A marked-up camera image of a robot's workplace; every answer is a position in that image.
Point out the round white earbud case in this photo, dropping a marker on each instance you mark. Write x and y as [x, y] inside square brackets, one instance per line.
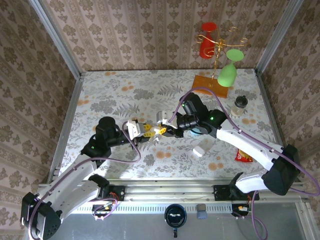
[155, 130]

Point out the blue wine glass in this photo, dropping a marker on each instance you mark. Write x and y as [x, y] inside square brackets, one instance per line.
[193, 132]

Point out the square white earbud case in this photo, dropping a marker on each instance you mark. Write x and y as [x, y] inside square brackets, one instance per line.
[198, 151]

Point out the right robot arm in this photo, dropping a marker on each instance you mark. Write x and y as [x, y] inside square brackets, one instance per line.
[245, 142]

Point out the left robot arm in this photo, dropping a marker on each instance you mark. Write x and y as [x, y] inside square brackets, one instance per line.
[72, 185]

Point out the gold glass rack stand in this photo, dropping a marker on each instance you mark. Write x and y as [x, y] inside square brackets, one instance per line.
[207, 86]

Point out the small black-lidded jar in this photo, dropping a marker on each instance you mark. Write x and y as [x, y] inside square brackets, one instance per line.
[237, 110]

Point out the green plastic wine glass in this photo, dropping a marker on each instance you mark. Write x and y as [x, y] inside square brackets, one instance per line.
[227, 75]

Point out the red snack packet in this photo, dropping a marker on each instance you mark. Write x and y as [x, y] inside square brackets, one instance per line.
[242, 157]

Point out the red plastic wine glass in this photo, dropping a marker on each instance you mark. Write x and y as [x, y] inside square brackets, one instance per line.
[206, 47]

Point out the small grey block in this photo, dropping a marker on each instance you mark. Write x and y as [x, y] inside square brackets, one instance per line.
[201, 207]

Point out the small blue block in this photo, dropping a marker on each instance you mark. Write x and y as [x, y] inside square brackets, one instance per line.
[202, 215]

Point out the black mug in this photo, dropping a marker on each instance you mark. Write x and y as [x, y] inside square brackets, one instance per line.
[175, 222]

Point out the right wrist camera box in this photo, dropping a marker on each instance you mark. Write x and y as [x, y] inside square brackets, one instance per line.
[161, 117]

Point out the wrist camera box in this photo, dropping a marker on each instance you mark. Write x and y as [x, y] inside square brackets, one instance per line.
[133, 127]
[161, 117]

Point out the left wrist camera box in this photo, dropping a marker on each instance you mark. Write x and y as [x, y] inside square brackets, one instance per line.
[133, 127]

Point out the aluminium side rail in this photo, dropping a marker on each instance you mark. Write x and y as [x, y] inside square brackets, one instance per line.
[268, 105]
[66, 122]

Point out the aluminium front rail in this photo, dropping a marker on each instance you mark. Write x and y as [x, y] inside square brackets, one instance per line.
[170, 190]

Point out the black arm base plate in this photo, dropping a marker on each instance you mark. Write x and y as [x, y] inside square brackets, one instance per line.
[118, 192]
[221, 192]

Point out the aluminium frame post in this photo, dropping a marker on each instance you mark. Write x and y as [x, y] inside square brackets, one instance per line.
[277, 35]
[57, 40]

